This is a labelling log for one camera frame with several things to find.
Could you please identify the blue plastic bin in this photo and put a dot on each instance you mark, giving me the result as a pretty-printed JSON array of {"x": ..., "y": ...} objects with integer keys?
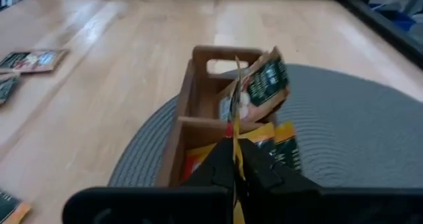
[{"x": 396, "y": 19}]

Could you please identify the orange tea bag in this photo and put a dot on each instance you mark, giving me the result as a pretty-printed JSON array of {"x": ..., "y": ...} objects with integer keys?
[
  {"x": 287, "y": 148},
  {"x": 11, "y": 207}
]

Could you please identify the wooden three-compartment box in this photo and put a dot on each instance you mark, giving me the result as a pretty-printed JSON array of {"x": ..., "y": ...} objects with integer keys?
[{"x": 198, "y": 85}]

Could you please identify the round grey placemat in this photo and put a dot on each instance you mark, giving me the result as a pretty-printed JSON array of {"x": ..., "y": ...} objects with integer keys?
[{"x": 347, "y": 134}]

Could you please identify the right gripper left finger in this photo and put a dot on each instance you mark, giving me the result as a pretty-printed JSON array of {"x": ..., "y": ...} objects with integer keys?
[{"x": 198, "y": 204}]

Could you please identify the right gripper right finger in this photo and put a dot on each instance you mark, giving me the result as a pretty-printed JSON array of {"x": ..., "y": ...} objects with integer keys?
[{"x": 281, "y": 201}]

